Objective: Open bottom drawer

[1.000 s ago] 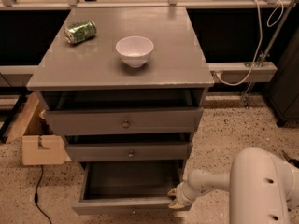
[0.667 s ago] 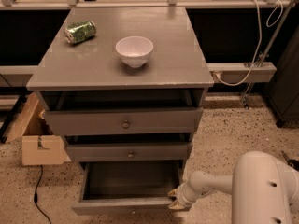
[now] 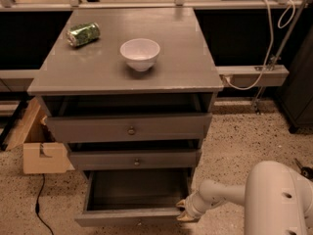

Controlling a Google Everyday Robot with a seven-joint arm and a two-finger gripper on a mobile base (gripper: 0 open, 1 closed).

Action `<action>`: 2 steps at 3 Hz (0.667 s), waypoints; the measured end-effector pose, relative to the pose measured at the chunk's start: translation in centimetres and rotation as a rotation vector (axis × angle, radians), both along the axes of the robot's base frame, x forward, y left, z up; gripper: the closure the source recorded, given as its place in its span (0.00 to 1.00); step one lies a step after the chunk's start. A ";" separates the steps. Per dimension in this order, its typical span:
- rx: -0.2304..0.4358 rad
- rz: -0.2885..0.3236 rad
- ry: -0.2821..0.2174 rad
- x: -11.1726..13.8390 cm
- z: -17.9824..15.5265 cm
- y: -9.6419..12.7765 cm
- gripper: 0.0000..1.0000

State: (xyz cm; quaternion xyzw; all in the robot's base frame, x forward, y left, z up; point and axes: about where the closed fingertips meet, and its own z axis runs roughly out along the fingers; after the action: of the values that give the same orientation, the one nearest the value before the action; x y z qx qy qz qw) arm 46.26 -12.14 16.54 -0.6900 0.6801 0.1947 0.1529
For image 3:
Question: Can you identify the white hanging cable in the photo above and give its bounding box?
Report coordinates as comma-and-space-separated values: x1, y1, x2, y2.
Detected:
223, 0, 297, 91

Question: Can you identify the grey bottom drawer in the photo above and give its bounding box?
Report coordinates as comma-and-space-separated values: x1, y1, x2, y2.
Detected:
75, 168, 191, 227

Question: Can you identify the dark cabinet at right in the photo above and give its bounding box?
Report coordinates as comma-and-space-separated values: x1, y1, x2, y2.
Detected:
277, 26, 313, 133

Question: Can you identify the wooden block fixture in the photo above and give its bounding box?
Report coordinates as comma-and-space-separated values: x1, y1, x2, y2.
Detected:
8, 98, 74, 174

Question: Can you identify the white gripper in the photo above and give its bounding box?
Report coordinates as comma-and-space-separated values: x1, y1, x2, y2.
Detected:
176, 193, 213, 222

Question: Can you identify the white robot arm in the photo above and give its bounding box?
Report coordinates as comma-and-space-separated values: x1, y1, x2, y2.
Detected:
176, 161, 313, 235

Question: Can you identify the grey top drawer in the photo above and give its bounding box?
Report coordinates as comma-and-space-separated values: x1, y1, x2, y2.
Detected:
47, 114, 212, 143

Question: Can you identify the grey drawer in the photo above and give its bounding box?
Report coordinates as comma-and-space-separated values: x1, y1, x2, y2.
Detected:
47, 114, 212, 143
69, 150, 201, 170
75, 168, 191, 227

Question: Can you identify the black caster wheel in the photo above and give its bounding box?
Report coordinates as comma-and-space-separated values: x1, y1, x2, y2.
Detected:
295, 159, 313, 180

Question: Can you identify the white bowl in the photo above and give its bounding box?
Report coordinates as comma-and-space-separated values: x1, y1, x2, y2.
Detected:
119, 38, 160, 71

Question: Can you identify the grey drawer cabinet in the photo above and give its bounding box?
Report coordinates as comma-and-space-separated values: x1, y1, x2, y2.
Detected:
26, 7, 225, 181

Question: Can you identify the black floor cable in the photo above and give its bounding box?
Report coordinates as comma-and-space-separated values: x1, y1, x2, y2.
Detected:
34, 173, 55, 235

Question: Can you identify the grey rail beam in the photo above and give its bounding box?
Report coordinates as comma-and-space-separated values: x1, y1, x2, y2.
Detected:
217, 65, 289, 90

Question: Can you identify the green crushed soda can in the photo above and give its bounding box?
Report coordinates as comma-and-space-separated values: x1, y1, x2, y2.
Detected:
67, 23, 101, 47

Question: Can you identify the metal diagonal rod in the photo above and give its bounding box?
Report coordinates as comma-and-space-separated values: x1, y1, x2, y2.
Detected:
250, 0, 313, 115

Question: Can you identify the grey middle drawer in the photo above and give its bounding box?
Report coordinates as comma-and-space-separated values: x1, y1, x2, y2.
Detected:
69, 150, 201, 170

